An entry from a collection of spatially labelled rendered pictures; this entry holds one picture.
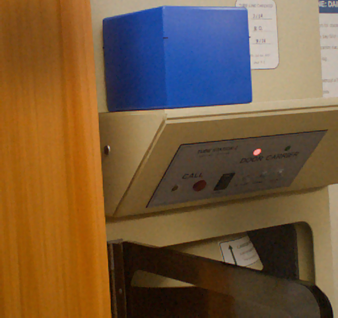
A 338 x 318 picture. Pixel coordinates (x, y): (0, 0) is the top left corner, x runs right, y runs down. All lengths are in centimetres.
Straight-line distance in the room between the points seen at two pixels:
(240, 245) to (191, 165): 20
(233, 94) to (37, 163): 19
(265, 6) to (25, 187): 36
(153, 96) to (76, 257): 16
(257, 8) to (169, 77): 24
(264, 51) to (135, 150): 25
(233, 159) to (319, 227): 23
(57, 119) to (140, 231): 19
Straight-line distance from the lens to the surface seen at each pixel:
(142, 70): 80
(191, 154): 81
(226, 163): 86
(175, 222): 91
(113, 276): 85
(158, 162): 80
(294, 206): 102
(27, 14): 79
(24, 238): 82
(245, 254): 101
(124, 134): 81
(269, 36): 100
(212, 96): 80
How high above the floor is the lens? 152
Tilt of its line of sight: 3 degrees down
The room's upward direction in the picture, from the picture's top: 4 degrees counter-clockwise
